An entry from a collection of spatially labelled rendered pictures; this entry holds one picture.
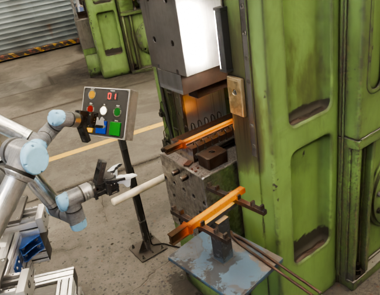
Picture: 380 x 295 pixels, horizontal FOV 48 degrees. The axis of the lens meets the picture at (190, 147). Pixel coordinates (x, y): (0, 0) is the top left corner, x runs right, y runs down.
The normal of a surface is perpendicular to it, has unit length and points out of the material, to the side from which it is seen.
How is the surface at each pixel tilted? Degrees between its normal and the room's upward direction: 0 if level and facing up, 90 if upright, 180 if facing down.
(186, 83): 90
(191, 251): 0
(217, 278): 0
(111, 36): 90
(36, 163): 85
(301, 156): 90
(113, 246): 0
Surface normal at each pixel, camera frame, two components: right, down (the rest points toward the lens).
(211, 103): 0.58, 0.30
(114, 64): 0.30, 0.40
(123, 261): -0.15, -0.88
